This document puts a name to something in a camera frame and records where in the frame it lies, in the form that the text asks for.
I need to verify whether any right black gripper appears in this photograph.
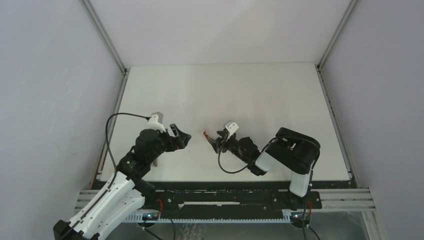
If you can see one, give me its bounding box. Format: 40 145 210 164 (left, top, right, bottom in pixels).
208 130 250 164

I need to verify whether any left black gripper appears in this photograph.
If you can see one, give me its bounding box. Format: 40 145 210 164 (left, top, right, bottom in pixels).
147 123 190 163

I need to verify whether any pink white mini stapler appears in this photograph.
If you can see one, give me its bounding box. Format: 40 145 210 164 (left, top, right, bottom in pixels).
203 131 212 140

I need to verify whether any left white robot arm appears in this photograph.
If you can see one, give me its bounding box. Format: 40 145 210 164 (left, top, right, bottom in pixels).
53 124 192 240

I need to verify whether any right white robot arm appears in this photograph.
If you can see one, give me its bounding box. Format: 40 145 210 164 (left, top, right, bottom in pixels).
203 127 321 208

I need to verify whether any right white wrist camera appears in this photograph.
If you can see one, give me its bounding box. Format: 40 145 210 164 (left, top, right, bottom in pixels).
224 120 239 137

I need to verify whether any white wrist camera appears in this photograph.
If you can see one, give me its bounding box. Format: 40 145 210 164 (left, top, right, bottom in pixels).
224 120 239 137
147 112 167 133

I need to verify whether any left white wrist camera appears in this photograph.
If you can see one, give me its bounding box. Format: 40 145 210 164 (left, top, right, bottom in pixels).
147 112 167 133

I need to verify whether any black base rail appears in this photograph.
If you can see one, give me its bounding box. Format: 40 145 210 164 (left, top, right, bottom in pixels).
152 181 305 221

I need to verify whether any white slotted cable duct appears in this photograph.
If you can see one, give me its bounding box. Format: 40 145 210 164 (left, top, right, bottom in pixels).
125 212 292 224

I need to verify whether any right aluminium frame rail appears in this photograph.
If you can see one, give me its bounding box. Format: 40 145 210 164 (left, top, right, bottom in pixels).
315 0 360 182

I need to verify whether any aluminium frame rail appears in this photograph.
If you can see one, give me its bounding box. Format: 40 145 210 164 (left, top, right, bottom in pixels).
315 0 360 182
79 0 128 183

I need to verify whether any left aluminium frame rail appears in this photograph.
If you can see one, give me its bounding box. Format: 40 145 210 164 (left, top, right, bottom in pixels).
79 0 128 183

